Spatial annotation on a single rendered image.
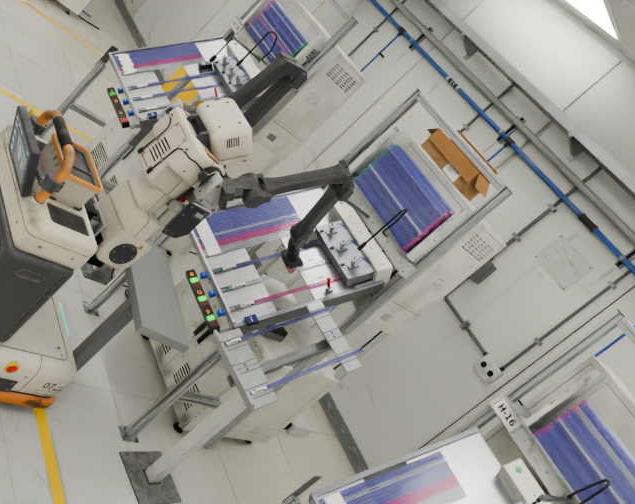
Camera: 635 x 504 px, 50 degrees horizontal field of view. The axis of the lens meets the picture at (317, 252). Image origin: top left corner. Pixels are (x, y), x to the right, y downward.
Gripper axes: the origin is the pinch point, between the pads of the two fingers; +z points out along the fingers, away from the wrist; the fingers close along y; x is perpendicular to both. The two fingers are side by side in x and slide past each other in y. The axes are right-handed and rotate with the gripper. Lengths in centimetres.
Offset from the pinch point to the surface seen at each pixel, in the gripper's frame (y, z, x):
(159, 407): -24, 38, 67
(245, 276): 4.6, 1.6, 19.4
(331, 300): -21.1, 0.5, -10.5
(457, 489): -115, 0, -15
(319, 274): -5.8, 0.3, -12.0
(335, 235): 8.6, -6.2, -26.2
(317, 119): 123, 19, -76
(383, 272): -19.3, -6.8, -36.1
